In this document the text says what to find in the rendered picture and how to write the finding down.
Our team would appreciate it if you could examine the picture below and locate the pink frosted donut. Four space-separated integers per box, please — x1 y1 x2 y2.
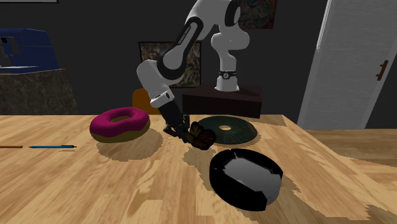
89 106 151 144

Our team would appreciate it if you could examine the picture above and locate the blue appliance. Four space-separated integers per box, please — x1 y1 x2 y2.
0 28 59 74

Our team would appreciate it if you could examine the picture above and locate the white door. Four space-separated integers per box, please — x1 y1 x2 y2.
296 0 397 130

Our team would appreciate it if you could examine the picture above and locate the blue pen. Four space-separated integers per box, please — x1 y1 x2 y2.
28 144 78 150

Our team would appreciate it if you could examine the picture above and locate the colourful wall picture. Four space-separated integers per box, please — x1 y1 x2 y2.
238 0 278 31

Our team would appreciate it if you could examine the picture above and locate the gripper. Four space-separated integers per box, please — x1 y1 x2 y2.
158 100 191 144

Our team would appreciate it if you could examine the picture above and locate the dark stone counter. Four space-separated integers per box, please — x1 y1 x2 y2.
0 68 80 116

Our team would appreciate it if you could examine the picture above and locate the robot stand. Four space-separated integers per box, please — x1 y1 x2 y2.
181 82 263 120

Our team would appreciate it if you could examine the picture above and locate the dark green domed disc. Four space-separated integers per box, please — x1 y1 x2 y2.
196 115 258 145

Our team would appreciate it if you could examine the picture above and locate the orange chair back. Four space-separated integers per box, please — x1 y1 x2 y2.
132 88 162 116

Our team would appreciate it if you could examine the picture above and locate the brown butterfly figure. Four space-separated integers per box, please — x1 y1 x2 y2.
188 121 216 151

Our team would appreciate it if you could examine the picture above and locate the framed wall picture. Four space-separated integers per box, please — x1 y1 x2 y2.
138 41 202 89

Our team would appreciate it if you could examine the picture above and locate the black bowl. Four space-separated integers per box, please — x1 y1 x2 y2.
209 148 284 213

